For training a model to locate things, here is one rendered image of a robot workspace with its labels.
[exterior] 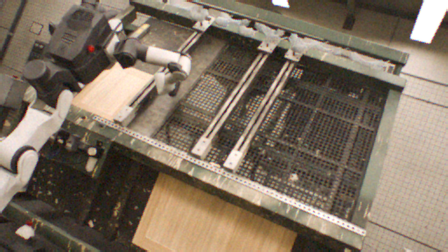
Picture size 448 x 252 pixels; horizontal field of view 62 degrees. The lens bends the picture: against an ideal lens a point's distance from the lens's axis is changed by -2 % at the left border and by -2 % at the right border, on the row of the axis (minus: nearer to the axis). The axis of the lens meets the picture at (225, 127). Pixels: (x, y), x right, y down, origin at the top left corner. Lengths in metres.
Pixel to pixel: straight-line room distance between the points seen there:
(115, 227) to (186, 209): 0.47
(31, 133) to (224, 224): 1.15
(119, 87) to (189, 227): 1.03
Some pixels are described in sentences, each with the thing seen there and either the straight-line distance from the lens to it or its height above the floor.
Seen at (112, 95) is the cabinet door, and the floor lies 1.05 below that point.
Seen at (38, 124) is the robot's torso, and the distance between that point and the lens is 2.02.
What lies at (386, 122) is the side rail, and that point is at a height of 1.53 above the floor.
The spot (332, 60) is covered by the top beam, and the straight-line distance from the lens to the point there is 2.77.
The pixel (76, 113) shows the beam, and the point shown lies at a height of 0.87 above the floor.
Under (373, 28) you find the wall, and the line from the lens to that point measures 7.51.
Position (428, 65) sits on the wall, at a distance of 7.35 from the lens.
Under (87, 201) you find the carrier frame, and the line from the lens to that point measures 2.60.
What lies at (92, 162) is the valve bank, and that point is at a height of 0.66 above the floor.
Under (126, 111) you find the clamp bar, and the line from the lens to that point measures 2.37.
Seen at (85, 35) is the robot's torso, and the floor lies 1.28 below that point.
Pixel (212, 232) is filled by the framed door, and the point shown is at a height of 0.52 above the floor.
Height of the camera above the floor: 1.08
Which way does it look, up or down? 1 degrees up
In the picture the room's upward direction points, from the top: 22 degrees clockwise
